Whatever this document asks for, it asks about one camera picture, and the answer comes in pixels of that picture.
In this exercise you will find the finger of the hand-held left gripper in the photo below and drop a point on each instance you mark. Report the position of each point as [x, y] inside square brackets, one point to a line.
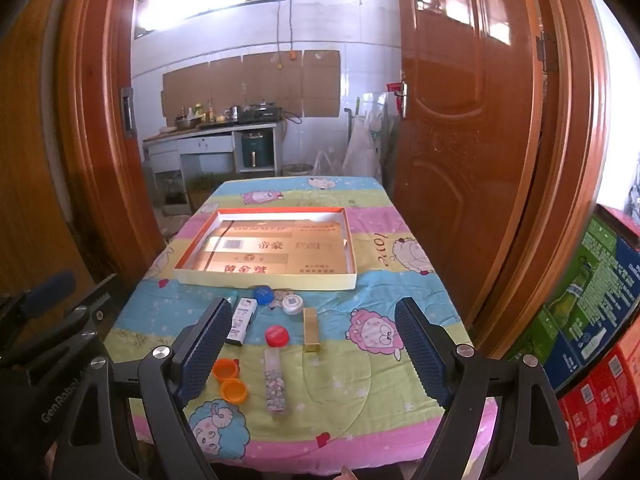
[47, 292]
[85, 317]

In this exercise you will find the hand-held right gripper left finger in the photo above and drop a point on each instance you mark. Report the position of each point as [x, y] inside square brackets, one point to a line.
[207, 350]

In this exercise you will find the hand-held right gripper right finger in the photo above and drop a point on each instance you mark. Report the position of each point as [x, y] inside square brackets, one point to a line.
[420, 350]

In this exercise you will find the orange bottle cap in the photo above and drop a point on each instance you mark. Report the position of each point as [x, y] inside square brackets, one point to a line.
[234, 391]
[225, 370]

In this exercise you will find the white cartoon lighter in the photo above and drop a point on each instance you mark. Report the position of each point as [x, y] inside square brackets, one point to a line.
[242, 322]

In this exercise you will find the red bottle cap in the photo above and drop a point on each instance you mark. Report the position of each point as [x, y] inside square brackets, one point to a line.
[277, 335]

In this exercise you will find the clear floral lighter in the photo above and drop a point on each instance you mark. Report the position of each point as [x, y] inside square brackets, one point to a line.
[275, 382]

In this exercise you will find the blue bottle cap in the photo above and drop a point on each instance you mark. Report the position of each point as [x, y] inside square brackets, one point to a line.
[263, 294]

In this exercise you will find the white bottle cap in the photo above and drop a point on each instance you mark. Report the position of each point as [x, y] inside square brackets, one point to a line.
[292, 303]

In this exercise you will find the gold lighter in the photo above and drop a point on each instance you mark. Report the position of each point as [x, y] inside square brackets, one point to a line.
[311, 330]

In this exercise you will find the shallow orange-rimmed cardboard box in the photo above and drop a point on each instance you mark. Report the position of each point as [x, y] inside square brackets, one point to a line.
[280, 260]

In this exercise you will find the cartoon sheep printed tablecloth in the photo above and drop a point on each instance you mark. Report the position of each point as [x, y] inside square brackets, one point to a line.
[350, 400]

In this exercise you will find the wooden door jamb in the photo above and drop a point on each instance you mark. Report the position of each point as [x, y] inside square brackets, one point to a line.
[575, 160]
[100, 135]

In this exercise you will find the green and blue carton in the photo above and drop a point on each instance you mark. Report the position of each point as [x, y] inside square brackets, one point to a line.
[595, 300]

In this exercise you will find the red carton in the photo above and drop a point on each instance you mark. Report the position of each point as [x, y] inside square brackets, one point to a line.
[600, 400]

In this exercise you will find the brown wooden door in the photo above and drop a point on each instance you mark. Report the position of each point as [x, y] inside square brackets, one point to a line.
[465, 160]

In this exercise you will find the metal strike plate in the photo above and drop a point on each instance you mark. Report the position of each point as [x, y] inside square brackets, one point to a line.
[127, 112]

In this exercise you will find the grey kitchen counter cabinet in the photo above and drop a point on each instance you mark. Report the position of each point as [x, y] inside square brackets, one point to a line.
[200, 145]

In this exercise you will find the green air fryer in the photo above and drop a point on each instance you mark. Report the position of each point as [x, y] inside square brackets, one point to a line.
[255, 149]

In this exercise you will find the white plastic bags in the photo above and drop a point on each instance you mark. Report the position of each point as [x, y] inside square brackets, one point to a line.
[362, 145]

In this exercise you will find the metal basin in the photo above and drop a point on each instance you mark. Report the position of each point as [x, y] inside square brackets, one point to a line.
[186, 122]

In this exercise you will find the black gas stove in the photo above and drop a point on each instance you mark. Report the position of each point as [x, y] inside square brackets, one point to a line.
[257, 112]

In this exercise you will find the door hinge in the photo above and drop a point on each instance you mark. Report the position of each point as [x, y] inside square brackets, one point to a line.
[547, 52]

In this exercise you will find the cardboard sheet on wall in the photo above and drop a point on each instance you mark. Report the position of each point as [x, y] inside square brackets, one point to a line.
[320, 80]

